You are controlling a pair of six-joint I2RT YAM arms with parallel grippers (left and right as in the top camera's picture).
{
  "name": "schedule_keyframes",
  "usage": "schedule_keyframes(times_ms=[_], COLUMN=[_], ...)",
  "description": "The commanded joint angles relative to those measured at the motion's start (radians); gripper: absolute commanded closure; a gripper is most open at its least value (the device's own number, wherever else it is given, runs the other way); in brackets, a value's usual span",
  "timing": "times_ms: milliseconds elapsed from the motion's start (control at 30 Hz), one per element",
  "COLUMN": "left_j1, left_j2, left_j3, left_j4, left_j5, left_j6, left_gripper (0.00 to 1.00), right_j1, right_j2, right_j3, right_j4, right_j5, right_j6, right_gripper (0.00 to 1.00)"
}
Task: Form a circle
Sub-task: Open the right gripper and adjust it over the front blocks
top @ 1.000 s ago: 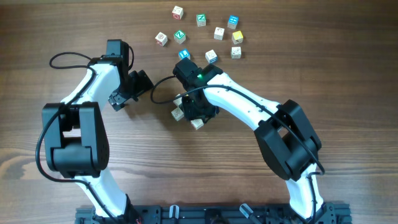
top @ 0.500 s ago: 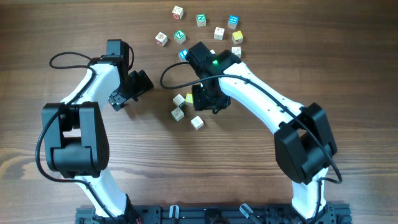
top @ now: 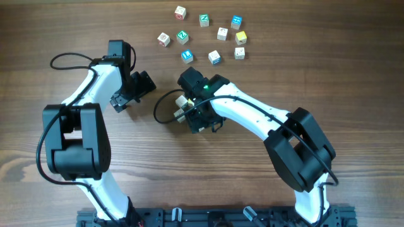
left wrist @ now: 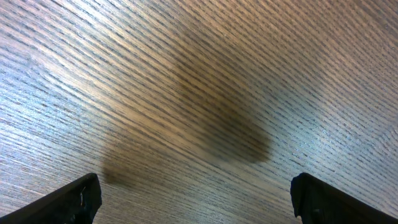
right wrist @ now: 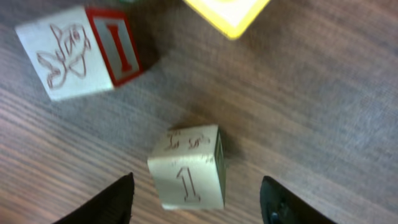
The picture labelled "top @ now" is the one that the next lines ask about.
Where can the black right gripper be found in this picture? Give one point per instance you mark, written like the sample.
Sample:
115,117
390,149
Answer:
196,123

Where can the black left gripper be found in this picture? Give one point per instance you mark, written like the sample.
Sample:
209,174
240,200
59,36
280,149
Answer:
145,84

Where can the green V block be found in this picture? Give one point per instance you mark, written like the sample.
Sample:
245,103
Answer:
181,101

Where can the blue P block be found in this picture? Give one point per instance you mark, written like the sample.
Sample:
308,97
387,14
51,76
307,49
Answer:
214,57

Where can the white O block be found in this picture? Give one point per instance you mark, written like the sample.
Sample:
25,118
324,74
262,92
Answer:
239,53

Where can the yellow top block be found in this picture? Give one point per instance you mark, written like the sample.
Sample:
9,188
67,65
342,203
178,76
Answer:
190,103

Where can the yellow block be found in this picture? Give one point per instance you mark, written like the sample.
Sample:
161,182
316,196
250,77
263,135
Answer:
240,38
190,103

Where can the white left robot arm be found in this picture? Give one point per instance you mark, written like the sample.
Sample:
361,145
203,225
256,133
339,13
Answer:
74,148

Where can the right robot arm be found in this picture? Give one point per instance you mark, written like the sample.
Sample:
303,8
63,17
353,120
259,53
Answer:
298,149

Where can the white block red side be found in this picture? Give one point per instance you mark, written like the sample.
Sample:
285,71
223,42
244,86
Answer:
163,39

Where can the blue L block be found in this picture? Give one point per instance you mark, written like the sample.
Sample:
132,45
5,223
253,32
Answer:
187,56

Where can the green Z block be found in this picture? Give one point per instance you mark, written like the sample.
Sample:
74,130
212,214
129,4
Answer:
182,37

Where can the white block number two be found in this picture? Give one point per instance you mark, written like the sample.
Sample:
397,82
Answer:
222,33

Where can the red-sided block far back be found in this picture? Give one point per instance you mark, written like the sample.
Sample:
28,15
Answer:
180,12

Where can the yellow block right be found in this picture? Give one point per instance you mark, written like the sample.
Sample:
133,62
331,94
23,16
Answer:
240,38

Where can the green N block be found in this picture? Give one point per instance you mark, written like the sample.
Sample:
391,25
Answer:
204,20

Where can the blue top block right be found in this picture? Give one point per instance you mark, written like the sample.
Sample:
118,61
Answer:
236,22

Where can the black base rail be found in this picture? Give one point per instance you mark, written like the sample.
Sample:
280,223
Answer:
335,216

